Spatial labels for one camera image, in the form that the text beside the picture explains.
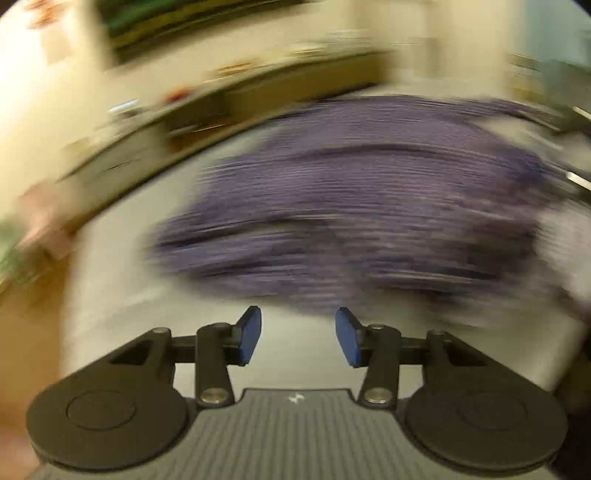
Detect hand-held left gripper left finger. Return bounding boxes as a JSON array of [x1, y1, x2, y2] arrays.
[[108, 305, 262, 408]]

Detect navy plaid shirt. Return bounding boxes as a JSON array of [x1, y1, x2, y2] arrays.
[[145, 95, 591, 324]]

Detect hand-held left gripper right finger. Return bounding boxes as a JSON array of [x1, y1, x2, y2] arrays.
[[335, 307, 490, 408]]

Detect wall television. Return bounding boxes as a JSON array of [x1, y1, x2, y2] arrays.
[[95, 0, 319, 63]]

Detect long grey sideboard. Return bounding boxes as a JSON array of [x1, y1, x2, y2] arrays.
[[58, 46, 402, 185]]

